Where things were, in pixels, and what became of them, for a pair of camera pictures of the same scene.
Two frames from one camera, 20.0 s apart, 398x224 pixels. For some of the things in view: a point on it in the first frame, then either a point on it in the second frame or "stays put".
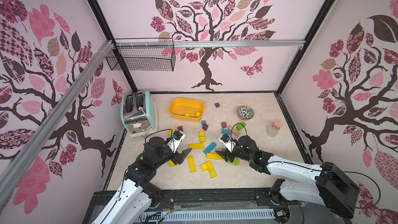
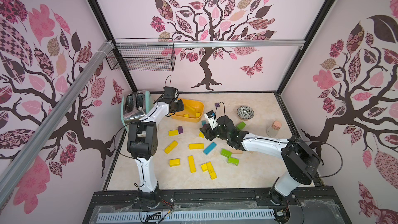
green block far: (239, 126) stays put
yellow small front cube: (204, 168) stays put
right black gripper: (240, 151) to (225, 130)
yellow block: (213, 156) to (189, 109)
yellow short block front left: (171, 164) stays put
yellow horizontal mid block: (197, 146) stays put
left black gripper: (179, 158) to (181, 107)
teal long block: (210, 148) stays put
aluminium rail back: (207, 43) stays put
